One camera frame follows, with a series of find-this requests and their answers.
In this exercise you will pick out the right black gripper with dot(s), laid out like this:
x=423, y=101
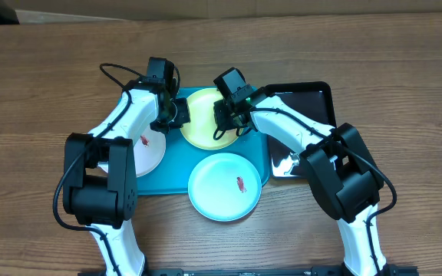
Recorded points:
x=223, y=117

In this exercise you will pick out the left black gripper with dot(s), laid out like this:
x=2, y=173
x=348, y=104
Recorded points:
x=183, y=117

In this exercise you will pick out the yellow plate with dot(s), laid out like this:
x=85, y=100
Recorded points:
x=202, y=126

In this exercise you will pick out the light blue plate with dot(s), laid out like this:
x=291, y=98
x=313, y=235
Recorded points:
x=224, y=187

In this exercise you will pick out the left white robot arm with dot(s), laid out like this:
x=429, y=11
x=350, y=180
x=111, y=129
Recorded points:
x=99, y=183

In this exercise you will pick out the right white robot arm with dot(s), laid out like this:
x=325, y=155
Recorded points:
x=342, y=175

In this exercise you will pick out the teal plastic tray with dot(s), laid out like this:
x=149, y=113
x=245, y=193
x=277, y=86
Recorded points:
x=172, y=174

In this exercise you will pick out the black rectangular tray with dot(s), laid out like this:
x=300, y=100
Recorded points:
x=313, y=101

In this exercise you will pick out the pink plate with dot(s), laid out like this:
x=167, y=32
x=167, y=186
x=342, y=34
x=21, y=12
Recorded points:
x=149, y=151

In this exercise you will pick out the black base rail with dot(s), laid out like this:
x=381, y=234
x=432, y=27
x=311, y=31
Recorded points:
x=335, y=270

